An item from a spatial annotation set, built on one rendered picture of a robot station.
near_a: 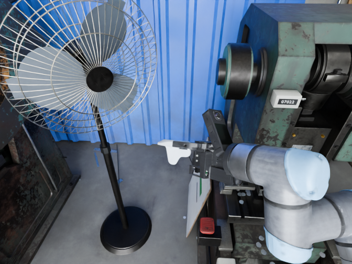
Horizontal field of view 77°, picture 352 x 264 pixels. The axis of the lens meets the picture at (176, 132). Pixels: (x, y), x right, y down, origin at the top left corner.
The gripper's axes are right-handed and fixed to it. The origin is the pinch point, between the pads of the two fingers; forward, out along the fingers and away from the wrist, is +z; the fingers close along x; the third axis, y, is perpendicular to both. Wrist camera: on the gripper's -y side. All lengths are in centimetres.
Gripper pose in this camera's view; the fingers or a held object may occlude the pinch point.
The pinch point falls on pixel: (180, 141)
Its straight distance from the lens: 61.6
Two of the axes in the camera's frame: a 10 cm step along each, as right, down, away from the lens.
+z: -6.0, -0.6, 8.0
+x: 8.0, 0.5, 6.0
